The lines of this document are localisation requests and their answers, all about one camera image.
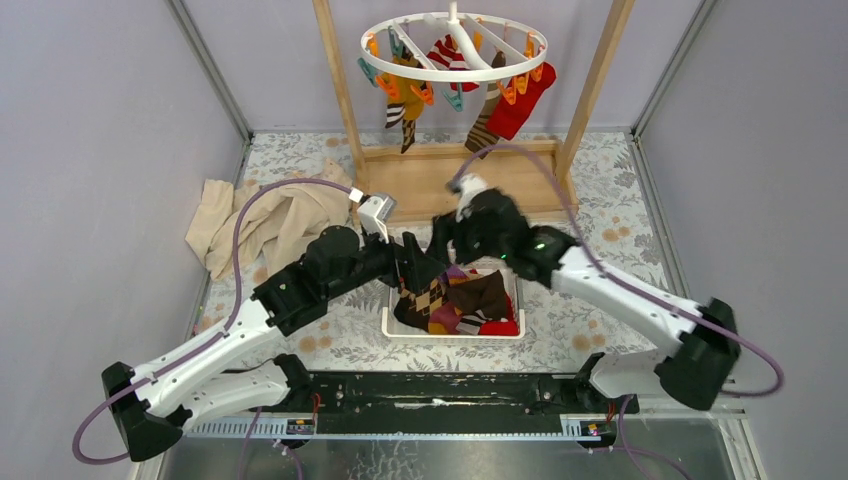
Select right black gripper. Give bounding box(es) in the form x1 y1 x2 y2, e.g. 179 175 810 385
425 208 509 268

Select white round clip hanger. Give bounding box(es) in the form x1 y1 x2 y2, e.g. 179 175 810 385
359 1 549 84

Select purple orange striped sock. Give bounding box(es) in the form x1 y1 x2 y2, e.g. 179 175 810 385
427 266 470 335

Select mustard yellow sock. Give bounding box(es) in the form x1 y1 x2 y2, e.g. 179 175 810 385
377 72 426 154

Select red white striped sock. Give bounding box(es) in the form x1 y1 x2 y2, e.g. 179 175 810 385
426 34 480 92

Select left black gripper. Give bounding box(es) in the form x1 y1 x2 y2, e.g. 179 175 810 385
324 222 445 303

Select purple cable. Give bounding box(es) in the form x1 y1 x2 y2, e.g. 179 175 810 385
71 178 366 480
449 144 786 480

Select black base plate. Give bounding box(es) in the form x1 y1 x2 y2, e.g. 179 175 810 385
248 370 641 436

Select beige crumpled cloth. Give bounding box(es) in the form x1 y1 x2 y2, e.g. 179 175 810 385
185 158 353 281

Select wooden hanging rack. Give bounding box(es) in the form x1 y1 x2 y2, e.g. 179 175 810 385
309 0 637 228

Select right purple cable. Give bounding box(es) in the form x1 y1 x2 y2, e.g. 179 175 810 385
449 144 786 480

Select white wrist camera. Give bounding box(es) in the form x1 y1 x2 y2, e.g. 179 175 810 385
447 173 489 222
348 188 397 243

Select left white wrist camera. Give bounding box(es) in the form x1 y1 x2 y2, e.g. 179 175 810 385
348 188 397 243

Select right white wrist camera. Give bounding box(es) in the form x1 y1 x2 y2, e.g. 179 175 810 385
447 173 489 222

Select floral table mat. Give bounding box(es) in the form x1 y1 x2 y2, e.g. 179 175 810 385
198 131 694 374

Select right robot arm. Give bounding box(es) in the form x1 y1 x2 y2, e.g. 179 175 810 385
427 188 741 412

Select brown tan striped sock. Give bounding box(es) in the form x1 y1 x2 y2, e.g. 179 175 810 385
464 81 502 153

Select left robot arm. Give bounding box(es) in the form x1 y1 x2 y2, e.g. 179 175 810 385
101 225 453 462

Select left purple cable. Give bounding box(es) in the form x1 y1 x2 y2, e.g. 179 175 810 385
71 178 366 480

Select white plastic basket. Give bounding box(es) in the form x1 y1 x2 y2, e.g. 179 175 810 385
381 259 526 345

